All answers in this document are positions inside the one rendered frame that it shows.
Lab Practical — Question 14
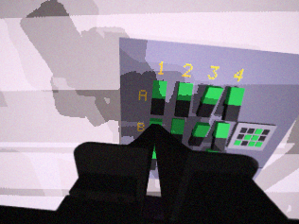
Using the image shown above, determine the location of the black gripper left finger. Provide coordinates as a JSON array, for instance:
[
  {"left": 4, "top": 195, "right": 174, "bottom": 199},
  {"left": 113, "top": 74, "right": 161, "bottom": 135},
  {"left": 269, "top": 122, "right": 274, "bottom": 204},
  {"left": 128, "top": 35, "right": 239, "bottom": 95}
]
[{"left": 73, "top": 124, "right": 156, "bottom": 217}]

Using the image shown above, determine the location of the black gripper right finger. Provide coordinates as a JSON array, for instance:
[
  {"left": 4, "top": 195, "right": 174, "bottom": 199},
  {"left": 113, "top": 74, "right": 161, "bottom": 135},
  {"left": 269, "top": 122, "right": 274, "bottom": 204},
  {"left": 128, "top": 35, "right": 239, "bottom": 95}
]
[{"left": 154, "top": 124, "right": 259, "bottom": 220}]

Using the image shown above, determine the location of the grey switch panel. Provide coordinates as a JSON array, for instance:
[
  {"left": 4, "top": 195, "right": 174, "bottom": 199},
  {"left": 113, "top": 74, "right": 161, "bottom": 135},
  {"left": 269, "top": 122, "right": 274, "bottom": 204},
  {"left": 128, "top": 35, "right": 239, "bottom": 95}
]
[{"left": 119, "top": 37, "right": 299, "bottom": 181}]

